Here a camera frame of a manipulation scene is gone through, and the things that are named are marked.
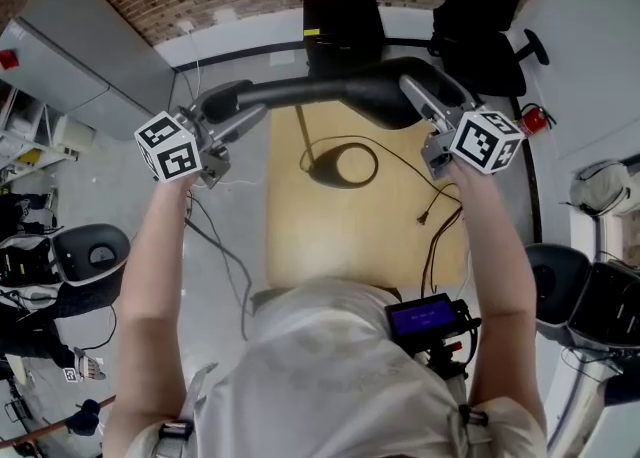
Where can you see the brown wooden stick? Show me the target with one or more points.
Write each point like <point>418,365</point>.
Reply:
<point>50,428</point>

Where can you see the red fire extinguisher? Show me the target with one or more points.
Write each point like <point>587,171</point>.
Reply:
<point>535,118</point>

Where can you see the beige backpack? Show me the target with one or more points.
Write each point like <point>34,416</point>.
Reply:
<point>600,188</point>

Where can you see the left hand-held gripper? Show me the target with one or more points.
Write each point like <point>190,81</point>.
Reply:
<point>167,148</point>

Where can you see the white box appliance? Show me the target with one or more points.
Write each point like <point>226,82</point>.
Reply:
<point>75,136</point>

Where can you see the white wall outlet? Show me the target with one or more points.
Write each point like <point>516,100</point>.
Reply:
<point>187,26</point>

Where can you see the pile of black clothing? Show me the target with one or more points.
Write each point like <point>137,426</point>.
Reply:
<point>30,316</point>

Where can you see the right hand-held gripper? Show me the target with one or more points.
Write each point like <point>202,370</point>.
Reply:
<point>485,141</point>

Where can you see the grey metal cabinet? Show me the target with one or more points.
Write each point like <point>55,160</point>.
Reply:
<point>75,56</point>

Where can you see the black desk lamp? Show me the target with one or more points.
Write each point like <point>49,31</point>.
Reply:
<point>310,88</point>

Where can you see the person's left forearm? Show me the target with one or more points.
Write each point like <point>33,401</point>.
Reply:
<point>155,271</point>

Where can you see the person's right forearm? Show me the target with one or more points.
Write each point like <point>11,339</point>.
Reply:
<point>495,256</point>

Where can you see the square wooden table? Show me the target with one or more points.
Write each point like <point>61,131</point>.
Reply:
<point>400,161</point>

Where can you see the black waist-mounted monitor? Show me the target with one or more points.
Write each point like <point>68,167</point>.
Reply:
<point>422,318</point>

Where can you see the small red wall box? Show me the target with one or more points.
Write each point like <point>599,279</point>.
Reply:
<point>9,60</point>

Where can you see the black computer case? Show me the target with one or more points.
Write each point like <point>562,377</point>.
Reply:
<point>342,36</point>

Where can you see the person's white shirt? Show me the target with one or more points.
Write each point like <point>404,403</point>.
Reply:
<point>325,371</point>

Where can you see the black office chair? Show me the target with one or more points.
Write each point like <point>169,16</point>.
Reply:
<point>480,21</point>

